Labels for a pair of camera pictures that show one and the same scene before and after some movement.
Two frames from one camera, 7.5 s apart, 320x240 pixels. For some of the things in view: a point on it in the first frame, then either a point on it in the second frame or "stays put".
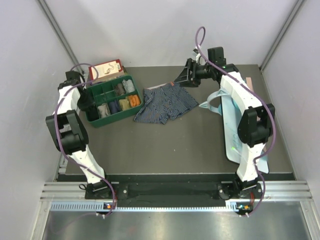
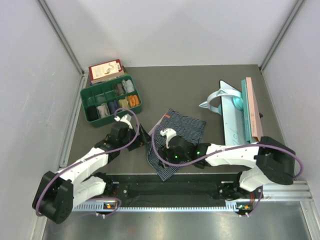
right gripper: (186, 79) -> (164, 152)
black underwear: (92, 113) stays put
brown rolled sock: (119, 89) stays put
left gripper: (89, 103) -> (144, 137)
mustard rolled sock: (124, 104) stays put
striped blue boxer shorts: (164, 101) -> (186, 127)
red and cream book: (106, 70) stays put
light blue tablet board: (234, 143) stays put
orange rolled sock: (134, 100) stays put
